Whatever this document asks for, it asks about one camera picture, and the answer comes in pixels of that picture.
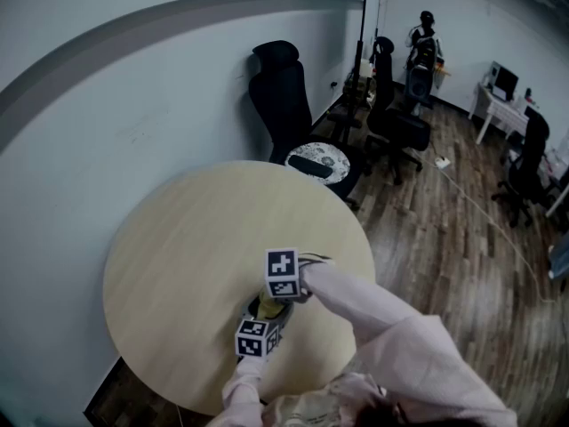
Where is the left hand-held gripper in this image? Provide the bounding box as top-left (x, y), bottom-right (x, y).
top-left (234, 297), bottom-right (295, 359)

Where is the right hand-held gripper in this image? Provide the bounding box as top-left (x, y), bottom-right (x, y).
top-left (265, 247), bottom-right (334, 305)

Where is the small pale yellow piece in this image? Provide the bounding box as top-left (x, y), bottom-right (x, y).
top-left (260, 294), bottom-right (284, 319)

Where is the person's left forearm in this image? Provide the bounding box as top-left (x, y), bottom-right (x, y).
top-left (220, 356), bottom-right (268, 427)

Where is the person's right forearm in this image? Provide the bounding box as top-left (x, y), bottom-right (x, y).
top-left (300, 263), bottom-right (445, 360)

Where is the black chair armrest pad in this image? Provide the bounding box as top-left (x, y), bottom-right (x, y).
top-left (287, 155), bottom-right (334, 180)

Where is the person's pink striped shirt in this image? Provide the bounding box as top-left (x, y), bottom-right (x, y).
top-left (261, 313), bottom-right (519, 427)

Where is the floral round seat cushion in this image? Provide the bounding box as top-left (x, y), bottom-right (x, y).
top-left (284, 141), bottom-right (353, 188)

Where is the black office chair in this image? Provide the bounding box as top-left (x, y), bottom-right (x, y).
top-left (247, 40), bottom-right (371, 211)
top-left (491, 111), bottom-right (557, 229)
top-left (364, 36), bottom-right (433, 187)

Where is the yellowish storage box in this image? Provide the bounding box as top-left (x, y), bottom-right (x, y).
top-left (354, 58), bottom-right (377, 107)

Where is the black framed board stand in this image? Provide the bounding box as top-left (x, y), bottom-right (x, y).
top-left (344, 0), bottom-right (384, 120)

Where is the white desk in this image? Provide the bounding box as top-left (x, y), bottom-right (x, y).
top-left (468, 82), bottom-right (535, 146)

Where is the bluish grey bundle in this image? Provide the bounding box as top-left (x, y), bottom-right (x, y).
top-left (549, 233), bottom-right (569, 293)

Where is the computer monitor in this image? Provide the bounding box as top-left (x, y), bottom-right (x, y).
top-left (488, 60), bottom-right (520, 102)

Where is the white floor cable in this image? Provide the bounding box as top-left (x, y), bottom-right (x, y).
top-left (417, 152), bottom-right (557, 304)

